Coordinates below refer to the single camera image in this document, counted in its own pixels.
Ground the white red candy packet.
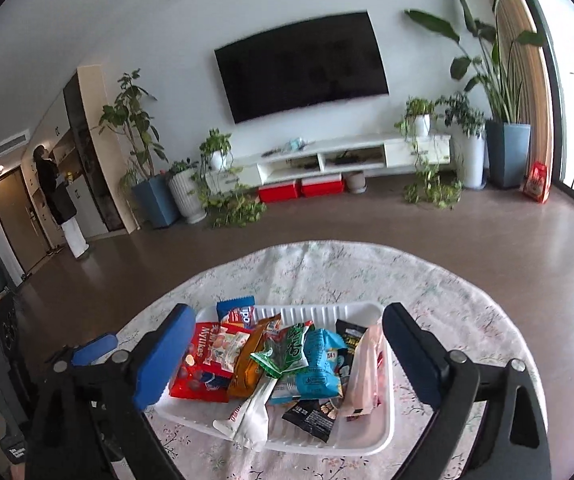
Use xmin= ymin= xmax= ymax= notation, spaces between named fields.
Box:
xmin=203 ymin=324 xmax=251 ymax=375

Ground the trailing pothos plant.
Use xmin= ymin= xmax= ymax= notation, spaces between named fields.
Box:
xmin=394 ymin=96 xmax=462 ymax=209
xmin=194 ymin=128 xmax=266 ymax=228

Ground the dark blue square planter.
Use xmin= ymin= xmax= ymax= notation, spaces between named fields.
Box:
xmin=486 ymin=120 xmax=531 ymax=188

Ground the trailing pothos plant right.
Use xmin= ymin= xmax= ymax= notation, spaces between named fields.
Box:
xmin=394 ymin=96 xmax=462 ymax=209

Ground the red storage box left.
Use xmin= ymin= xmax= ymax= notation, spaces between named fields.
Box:
xmin=258 ymin=180 xmax=300 ymax=204

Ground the red storage box right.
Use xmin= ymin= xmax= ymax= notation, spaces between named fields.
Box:
xmin=300 ymin=174 xmax=345 ymax=198

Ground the pink lollipop candy bag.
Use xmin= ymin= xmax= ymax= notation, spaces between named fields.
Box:
xmin=338 ymin=322 xmax=385 ymax=418

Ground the white TV cabinet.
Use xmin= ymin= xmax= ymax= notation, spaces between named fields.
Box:
xmin=234 ymin=133 xmax=451 ymax=188

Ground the trailing pothos plant left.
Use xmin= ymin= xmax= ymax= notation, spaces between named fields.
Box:
xmin=194 ymin=128 xmax=266 ymax=228

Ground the red bag on floor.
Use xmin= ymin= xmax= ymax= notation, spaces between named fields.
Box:
xmin=522 ymin=162 xmax=551 ymax=204

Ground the floral white tablecloth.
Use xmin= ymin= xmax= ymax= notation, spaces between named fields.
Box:
xmin=116 ymin=240 xmax=544 ymax=479

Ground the brown entrance door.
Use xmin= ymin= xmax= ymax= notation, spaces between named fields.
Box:
xmin=0 ymin=167 xmax=50 ymax=278

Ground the person in black clothes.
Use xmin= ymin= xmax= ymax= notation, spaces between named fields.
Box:
xmin=32 ymin=144 xmax=89 ymax=260

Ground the white ribbed plant pot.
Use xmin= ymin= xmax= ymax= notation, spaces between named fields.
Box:
xmin=168 ymin=169 xmax=207 ymax=224

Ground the black snack packet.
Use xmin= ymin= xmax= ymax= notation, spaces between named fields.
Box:
xmin=283 ymin=320 xmax=366 ymax=442

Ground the teal blue snack bag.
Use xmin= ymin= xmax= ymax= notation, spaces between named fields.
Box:
xmin=269 ymin=328 xmax=347 ymax=405

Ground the white tall plant pot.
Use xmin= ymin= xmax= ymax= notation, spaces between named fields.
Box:
xmin=452 ymin=132 xmax=486 ymax=190

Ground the beige curtain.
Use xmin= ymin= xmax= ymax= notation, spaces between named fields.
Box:
xmin=496 ymin=0 xmax=554 ymax=182

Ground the orange snack packet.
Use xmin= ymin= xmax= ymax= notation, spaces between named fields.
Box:
xmin=227 ymin=314 xmax=281 ymax=399

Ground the small empty grey pot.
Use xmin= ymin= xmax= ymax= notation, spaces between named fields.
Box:
xmin=343 ymin=171 xmax=367 ymax=194

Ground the tall leafy plant left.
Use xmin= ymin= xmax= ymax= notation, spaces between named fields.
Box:
xmin=98 ymin=68 xmax=169 ymax=194

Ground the blue square planter left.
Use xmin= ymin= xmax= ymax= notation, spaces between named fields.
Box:
xmin=132 ymin=174 xmax=181 ymax=229

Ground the red Mylikes chocolate bag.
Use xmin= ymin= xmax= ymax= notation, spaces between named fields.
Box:
xmin=169 ymin=322 xmax=233 ymax=403

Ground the green snack packet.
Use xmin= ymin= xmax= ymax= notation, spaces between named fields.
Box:
xmin=250 ymin=321 xmax=313 ymax=379

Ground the tall bird of paradise plant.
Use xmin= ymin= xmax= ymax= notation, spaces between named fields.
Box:
xmin=404 ymin=0 xmax=545 ymax=124

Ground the blue Tipo cake packet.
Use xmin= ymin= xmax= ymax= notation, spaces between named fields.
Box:
xmin=217 ymin=296 xmax=255 ymax=330

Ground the wall mounted black television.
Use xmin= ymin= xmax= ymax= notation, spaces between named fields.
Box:
xmin=214 ymin=11 xmax=389 ymax=124

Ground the white long snack bag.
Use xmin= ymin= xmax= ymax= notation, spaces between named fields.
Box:
xmin=212 ymin=375 xmax=278 ymax=452

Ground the red storage box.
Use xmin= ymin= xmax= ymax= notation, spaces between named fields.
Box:
xmin=300 ymin=174 xmax=345 ymax=198
xmin=258 ymin=180 xmax=300 ymax=204

